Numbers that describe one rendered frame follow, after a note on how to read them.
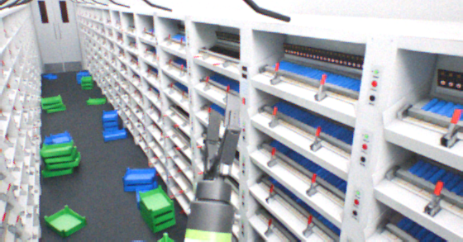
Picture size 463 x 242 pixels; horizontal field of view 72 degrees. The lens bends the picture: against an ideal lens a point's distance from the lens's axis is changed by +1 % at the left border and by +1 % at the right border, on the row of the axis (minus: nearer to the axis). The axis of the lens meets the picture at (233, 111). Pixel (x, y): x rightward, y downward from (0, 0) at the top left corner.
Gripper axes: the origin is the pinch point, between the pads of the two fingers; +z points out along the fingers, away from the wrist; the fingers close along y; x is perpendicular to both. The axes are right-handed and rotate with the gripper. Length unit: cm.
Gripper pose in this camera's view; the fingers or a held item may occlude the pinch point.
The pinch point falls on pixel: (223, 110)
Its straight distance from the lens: 73.1
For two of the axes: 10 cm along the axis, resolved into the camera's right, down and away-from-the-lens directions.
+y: 3.3, -2.8, -9.0
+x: -9.4, -2.0, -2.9
